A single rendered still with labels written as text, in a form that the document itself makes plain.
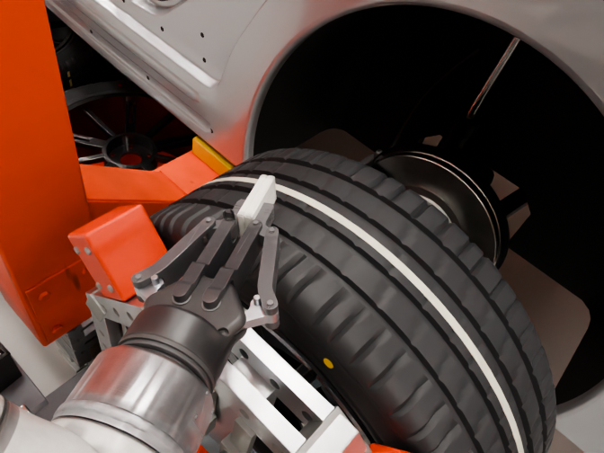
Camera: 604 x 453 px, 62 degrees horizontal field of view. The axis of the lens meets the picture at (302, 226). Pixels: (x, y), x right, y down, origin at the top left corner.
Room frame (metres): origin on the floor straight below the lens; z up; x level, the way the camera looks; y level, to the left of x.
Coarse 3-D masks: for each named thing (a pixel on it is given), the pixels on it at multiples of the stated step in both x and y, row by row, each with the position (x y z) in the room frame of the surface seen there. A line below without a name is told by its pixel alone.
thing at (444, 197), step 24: (384, 168) 0.78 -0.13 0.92; (408, 168) 0.75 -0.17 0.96; (432, 168) 0.73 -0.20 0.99; (456, 168) 0.73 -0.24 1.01; (432, 192) 0.72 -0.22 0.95; (456, 192) 0.70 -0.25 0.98; (480, 192) 0.70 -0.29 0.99; (456, 216) 0.69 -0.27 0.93; (480, 216) 0.67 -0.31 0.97; (480, 240) 0.66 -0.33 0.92
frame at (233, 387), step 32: (96, 288) 0.32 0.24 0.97; (96, 320) 0.31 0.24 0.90; (128, 320) 0.26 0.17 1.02; (256, 352) 0.22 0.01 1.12; (224, 384) 0.18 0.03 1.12; (288, 384) 0.20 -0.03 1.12; (256, 416) 0.16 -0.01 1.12; (320, 416) 0.18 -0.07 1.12; (288, 448) 0.14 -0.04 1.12; (320, 448) 0.15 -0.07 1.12; (352, 448) 0.16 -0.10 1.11
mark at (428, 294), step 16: (288, 192) 0.41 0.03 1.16; (320, 208) 0.39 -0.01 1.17; (352, 224) 0.37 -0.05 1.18; (368, 240) 0.35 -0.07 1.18; (384, 256) 0.34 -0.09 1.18; (432, 304) 0.31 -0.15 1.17; (448, 320) 0.30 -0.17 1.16; (464, 336) 0.29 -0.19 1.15; (496, 384) 0.26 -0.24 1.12; (512, 416) 0.25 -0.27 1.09; (512, 432) 0.23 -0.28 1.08
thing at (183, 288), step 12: (228, 216) 0.29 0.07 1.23; (228, 228) 0.28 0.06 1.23; (216, 240) 0.26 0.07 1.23; (228, 240) 0.27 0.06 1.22; (204, 252) 0.25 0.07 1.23; (216, 252) 0.25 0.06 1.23; (228, 252) 0.27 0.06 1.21; (192, 264) 0.23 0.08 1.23; (204, 264) 0.23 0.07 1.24; (216, 264) 0.24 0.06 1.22; (192, 276) 0.21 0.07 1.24; (180, 288) 0.20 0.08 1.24; (192, 288) 0.20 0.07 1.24; (180, 300) 0.19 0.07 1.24
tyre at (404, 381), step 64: (192, 192) 0.45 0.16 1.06; (320, 192) 0.42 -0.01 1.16; (384, 192) 0.44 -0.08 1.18; (320, 256) 0.32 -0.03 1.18; (448, 256) 0.38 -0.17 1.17; (320, 320) 0.25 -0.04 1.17; (384, 320) 0.27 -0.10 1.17; (512, 320) 0.34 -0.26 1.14; (384, 384) 0.21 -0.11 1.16; (448, 384) 0.24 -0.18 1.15; (512, 384) 0.28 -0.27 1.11; (448, 448) 0.18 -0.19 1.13; (512, 448) 0.22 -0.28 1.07
